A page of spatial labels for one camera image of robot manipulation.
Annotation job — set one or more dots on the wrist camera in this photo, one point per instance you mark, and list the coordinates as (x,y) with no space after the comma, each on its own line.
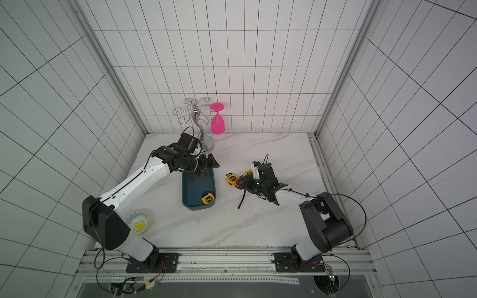
(260,170)
(189,145)

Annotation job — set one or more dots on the aluminium mounting rail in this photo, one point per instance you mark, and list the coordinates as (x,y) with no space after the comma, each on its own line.
(224,264)

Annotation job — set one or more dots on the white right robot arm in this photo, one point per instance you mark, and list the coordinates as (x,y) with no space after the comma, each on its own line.
(326,223)

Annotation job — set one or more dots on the small yellow 2m tape measure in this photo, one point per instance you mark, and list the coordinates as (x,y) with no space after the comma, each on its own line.
(231,178)

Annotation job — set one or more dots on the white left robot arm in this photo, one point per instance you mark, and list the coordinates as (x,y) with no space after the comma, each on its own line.
(102,216)

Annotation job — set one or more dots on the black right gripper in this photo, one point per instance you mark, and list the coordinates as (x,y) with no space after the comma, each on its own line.
(248,182)

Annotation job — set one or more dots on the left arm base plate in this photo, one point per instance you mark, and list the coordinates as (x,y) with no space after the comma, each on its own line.
(155,263)

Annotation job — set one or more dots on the yellow patterned cup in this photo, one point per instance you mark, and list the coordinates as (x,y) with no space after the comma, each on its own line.
(137,221)

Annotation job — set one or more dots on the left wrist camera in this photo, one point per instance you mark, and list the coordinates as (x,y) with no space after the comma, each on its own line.
(189,145)

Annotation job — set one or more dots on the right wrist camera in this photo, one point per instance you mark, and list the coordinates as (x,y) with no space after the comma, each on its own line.
(260,170)

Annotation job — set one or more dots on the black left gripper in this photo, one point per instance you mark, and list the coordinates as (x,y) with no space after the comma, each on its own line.
(203,159)

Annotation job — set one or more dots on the chrome glass holder stand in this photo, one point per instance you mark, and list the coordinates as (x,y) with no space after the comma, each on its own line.
(192,113)

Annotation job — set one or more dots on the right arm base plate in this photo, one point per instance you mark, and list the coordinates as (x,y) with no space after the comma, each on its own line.
(291,263)

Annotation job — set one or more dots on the pink plastic wine glass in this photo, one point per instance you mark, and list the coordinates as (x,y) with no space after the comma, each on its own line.
(218,126)

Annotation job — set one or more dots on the orange black tape measure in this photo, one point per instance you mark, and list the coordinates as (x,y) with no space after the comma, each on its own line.
(240,182)

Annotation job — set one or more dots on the dark teal storage box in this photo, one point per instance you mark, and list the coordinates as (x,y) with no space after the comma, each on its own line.
(193,191)

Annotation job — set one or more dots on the yellow black tape measure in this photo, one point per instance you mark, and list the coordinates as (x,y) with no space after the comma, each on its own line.
(208,198)

